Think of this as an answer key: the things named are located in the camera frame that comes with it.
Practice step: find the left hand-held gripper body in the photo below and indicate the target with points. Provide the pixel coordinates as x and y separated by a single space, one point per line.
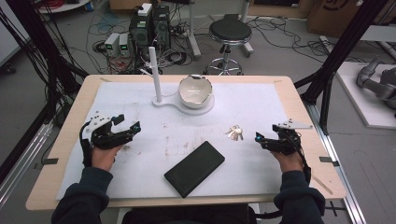
104 138

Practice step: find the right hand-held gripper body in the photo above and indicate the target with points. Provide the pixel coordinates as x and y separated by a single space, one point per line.
288 143

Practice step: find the person's left hand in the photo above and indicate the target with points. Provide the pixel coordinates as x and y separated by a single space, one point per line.
102 158

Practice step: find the person's right hand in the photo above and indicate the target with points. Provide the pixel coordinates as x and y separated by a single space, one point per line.
291 163

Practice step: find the bunch of silver keys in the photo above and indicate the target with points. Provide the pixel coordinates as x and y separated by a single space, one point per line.
235 133

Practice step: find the white table mat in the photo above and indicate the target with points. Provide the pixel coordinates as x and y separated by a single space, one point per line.
174 130

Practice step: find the black tape piece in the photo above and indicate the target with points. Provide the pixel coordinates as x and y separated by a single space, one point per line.
328 160
50 161

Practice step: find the white eggshell-shaped bowl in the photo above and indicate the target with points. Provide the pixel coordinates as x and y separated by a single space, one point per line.
195 91

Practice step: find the black rectangular case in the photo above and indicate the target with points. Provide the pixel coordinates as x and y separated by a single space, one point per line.
194 169

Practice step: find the grey power supply unit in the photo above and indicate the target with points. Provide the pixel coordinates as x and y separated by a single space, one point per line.
124 46
111 45

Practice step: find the white base board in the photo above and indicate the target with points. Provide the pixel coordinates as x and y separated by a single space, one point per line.
358 99

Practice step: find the black computer tower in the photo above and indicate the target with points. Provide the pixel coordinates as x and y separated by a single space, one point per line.
140 29
162 28

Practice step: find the person's lap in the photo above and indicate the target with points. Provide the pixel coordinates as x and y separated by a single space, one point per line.
190 216

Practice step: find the black round stool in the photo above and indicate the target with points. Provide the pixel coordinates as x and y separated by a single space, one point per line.
230 31

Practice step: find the brown cardboard box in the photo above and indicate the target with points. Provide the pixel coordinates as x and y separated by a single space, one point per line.
336 17

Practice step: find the white round table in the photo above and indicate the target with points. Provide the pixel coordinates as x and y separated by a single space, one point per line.
62 5

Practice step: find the aluminium frame rail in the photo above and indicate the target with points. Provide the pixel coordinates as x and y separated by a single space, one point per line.
337 174
21 165

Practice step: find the white stand with post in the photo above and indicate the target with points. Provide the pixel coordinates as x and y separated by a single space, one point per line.
154 71

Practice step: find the black metal frame post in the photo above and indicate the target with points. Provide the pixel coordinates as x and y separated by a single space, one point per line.
46 49
339 53

